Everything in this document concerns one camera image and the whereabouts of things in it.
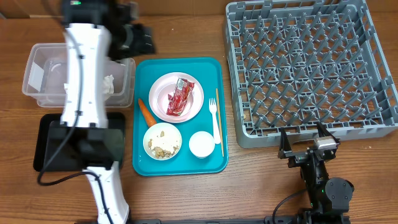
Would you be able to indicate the white plastic cup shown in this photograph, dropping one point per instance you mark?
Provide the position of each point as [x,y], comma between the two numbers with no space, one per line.
[201,144]

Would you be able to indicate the black plastic tray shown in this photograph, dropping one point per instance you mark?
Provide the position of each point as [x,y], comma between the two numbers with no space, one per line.
[63,161]

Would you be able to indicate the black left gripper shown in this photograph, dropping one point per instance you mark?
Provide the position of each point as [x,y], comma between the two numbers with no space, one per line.
[147,46]

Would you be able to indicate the orange carrot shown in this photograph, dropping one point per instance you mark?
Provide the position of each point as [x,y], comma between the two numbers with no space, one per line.
[150,120]

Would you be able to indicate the clear plastic bin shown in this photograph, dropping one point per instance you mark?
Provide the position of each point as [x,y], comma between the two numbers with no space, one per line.
[46,75]

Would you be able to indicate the white plastic fork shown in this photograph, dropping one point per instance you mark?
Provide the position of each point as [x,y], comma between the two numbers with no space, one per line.
[213,111]

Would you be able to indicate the grey dishwasher rack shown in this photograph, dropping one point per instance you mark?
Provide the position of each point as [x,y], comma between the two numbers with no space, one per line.
[294,64]

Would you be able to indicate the white tissue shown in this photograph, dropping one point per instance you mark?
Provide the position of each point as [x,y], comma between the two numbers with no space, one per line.
[108,86]
[66,87]

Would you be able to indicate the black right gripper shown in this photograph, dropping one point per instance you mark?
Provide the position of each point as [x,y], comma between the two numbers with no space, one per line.
[304,154]

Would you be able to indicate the wooden chopstick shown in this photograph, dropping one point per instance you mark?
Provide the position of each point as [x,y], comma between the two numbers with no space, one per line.
[219,122]

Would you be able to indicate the red snack wrapper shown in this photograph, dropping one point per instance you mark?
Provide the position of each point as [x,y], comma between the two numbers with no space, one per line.
[178,100]

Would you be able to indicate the rice and peanut leftovers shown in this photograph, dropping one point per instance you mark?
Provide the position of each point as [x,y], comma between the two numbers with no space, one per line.
[163,144]

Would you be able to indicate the white bowl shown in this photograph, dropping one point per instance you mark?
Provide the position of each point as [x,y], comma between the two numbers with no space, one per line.
[160,127]

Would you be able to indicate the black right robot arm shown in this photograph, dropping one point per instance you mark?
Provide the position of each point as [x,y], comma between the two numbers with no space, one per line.
[329,197]

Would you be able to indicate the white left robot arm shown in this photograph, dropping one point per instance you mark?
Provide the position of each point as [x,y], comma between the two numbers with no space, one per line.
[97,31]

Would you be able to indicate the teal plastic tray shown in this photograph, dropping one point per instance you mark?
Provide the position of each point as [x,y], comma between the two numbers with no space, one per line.
[208,73]

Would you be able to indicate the pink plate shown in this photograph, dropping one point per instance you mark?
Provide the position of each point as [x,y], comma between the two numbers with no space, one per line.
[164,87]

